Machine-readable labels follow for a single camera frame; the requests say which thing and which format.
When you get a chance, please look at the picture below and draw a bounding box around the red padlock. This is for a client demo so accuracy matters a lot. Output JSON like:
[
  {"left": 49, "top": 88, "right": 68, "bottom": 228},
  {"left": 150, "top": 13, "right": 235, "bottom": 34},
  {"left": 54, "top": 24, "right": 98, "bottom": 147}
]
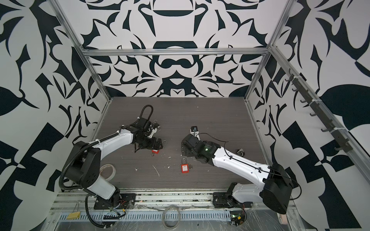
[
  {"left": 152, "top": 140, "right": 167, "bottom": 156},
  {"left": 181, "top": 157, "right": 193, "bottom": 173}
]

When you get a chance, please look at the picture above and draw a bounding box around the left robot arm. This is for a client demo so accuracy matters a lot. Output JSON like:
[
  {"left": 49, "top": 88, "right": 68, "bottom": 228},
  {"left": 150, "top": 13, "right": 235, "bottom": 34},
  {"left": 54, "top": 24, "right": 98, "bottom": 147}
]
[{"left": 58, "top": 105, "right": 163, "bottom": 201}]

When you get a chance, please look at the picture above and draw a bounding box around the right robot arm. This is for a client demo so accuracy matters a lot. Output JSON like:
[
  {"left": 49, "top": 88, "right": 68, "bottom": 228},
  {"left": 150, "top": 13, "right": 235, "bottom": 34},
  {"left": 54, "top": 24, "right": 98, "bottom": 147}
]
[{"left": 181, "top": 134, "right": 297, "bottom": 214}]

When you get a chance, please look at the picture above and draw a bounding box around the clear tape roll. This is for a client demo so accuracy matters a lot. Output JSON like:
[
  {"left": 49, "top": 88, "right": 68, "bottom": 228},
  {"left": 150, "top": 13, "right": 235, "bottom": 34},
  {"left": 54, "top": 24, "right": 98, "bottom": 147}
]
[{"left": 100, "top": 164, "right": 117, "bottom": 182}]

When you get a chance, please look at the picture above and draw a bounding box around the black binder clip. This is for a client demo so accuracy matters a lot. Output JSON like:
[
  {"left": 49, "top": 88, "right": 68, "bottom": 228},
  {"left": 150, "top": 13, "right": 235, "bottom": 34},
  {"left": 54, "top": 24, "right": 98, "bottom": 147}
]
[{"left": 236, "top": 149, "right": 245, "bottom": 157}]

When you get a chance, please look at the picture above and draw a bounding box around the green lit circuit board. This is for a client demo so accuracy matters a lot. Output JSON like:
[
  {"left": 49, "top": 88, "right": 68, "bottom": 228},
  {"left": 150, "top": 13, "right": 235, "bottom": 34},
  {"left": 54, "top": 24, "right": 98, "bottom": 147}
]
[{"left": 230, "top": 210, "right": 247, "bottom": 227}]

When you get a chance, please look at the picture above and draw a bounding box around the yellow connector block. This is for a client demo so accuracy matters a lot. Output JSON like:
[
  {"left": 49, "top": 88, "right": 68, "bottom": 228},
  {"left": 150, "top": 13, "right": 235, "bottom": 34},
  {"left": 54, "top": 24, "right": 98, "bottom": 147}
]
[{"left": 66, "top": 211, "right": 81, "bottom": 220}]

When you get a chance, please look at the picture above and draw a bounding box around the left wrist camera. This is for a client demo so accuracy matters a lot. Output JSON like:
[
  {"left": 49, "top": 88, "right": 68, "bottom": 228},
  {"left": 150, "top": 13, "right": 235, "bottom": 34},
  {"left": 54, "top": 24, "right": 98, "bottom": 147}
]
[{"left": 145, "top": 120, "right": 161, "bottom": 138}]

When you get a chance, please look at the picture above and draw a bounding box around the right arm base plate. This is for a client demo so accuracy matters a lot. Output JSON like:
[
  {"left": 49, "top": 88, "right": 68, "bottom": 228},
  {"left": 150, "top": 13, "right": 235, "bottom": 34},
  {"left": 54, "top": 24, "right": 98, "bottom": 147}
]
[{"left": 212, "top": 193, "right": 253, "bottom": 208}]

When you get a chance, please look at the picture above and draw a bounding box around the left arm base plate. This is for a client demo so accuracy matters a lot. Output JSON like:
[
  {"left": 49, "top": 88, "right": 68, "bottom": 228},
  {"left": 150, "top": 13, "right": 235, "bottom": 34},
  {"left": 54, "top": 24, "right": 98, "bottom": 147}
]
[{"left": 93, "top": 193, "right": 136, "bottom": 210}]

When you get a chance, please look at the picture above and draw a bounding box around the grey cable loop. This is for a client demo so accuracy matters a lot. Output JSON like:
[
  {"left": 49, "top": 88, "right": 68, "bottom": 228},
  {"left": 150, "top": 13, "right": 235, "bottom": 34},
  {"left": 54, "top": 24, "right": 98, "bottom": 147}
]
[{"left": 161, "top": 204, "right": 182, "bottom": 230}]

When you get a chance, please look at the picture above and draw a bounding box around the slotted cable duct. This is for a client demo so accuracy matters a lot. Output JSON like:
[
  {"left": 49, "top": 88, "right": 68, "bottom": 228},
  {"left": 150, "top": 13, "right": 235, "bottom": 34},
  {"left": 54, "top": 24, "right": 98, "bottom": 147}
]
[{"left": 59, "top": 210, "right": 230, "bottom": 222}]

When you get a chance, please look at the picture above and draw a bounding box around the black hook rail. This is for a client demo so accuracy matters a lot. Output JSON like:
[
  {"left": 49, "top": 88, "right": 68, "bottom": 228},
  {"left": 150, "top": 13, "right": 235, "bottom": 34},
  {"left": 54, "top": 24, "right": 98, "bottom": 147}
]
[{"left": 286, "top": 71, "right": 353, "bottom": 153}]

